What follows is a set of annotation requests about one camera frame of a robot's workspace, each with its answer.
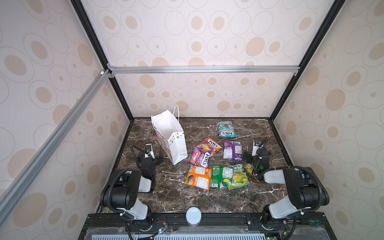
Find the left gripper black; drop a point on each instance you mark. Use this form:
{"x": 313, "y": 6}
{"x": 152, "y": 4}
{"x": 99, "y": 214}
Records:
{"x": 151, "y": 160}

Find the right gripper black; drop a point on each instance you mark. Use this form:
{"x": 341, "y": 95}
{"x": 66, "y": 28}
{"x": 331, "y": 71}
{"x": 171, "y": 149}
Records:
{"x": 259, "y": 154}

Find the white paper bag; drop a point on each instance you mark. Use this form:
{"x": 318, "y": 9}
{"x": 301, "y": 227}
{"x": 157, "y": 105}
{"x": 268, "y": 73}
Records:
{"x": 171, "y": 135}

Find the green candy packet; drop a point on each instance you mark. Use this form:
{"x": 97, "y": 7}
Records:
{"x": 221, "y": 176}

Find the orange candy packet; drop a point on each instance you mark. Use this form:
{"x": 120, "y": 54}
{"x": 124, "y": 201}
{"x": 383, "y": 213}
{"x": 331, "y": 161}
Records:
{"x": 199, "y": 177}

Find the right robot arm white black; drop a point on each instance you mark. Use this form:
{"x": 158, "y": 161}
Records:
{"x": 306, "y": 193}

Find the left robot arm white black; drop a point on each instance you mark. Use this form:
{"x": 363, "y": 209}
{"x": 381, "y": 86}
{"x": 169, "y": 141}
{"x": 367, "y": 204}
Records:
{"x": 120, "y": 194}

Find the red yellow Fox's packet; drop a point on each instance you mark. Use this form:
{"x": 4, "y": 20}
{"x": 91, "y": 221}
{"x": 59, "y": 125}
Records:
{"x": 249, "y": 168}

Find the yellow green Fox's packet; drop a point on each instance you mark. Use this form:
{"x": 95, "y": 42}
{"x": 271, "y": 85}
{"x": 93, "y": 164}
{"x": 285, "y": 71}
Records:
{"x": 239, "y": 178}

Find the purple candy packet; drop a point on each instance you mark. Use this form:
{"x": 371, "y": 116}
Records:
{"x": 233, "y": 151}

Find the teal Fox's candy packet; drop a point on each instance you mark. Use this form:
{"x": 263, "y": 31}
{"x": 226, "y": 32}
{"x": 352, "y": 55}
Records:
{"x": 226, "y": 129}

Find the pink Fox's berries packet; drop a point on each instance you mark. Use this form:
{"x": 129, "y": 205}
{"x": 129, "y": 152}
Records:
{"x": 200, "y": 157}

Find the orange red Fox's packet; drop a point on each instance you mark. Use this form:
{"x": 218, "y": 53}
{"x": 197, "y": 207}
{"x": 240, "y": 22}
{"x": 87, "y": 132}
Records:
{"x": 211, "y": 145}

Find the white round cap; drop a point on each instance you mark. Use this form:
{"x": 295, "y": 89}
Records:
{"x": 193, "y": 216}

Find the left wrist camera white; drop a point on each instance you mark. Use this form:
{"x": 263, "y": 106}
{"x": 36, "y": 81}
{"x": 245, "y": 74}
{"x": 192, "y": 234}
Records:
{"x": 149, "y": 151}

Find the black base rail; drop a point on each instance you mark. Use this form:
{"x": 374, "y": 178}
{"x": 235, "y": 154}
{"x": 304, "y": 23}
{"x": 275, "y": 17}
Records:
{"x": 212, "y": 226}

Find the horizontal aluminium rail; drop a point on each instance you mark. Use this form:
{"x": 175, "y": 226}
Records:
{"x": 205, "y": 70}

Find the left diagonal aluminium rail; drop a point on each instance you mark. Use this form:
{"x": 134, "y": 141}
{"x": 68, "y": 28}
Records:
{"x": 23, "y": 181}

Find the left black frame post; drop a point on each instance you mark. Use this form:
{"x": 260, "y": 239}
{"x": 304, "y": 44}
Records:
{"x": 94, "y": 40}

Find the black frame post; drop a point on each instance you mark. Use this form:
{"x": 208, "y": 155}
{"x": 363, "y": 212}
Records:
{"x": 94, "y": 40}
{"x": 319, "y": 37}

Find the right black frame post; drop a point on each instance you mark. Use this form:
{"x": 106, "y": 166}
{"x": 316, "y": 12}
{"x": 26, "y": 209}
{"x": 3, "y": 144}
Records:
{"x": 319, "y": 37}

